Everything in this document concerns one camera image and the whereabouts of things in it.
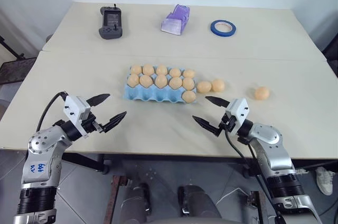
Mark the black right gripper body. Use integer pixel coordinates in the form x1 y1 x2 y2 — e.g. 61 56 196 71
219 114 237 134

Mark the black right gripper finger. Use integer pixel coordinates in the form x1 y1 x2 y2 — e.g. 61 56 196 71
192 115 222 137
205 96 230 109

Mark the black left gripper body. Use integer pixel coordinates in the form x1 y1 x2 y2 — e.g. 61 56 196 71
81 112 105 137

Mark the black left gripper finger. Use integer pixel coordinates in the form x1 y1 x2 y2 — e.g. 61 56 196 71
86 92 110 108
102 110 127 133

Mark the blue egg tray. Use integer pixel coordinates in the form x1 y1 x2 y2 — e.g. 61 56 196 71
123 66 198 104

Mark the blue tape roll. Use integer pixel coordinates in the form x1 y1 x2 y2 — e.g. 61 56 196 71
210 20 237 38

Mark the dark grey handheld controller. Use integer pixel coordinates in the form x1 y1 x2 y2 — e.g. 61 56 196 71
98 3 124 40

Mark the dark rounded robot leg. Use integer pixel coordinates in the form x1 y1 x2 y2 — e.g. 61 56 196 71
123 180 153 224
177 184 221 224

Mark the dark textured mat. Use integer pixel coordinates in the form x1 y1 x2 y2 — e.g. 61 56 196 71
0 57 37 85

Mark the purple plastic box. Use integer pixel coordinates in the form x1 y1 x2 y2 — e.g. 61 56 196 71
160 4 191 36

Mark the black stand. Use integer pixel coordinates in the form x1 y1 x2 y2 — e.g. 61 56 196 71
0 34 26 60

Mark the white sneaker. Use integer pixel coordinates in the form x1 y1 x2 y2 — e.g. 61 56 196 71
315 166 334 196

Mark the black object beside table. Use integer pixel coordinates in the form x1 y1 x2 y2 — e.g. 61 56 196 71
322 16 338 63

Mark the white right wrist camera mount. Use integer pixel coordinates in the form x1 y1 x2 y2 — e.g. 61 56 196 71
224 98 250 133

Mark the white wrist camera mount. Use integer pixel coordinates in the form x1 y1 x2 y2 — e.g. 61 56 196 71
63 95 92 136
224 98 250 133

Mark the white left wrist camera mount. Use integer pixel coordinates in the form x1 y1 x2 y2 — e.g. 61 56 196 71
63 95 92 136

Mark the black table frame bar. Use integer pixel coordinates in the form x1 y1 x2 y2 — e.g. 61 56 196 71
61 153 111 175

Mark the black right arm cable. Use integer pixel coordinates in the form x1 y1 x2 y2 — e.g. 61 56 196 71
224 128 285 224

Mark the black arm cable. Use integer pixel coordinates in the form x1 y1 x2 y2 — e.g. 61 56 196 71
36 91 67 133
224 128 285 224

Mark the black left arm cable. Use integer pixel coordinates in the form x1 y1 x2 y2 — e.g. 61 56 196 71
36 91 67 133

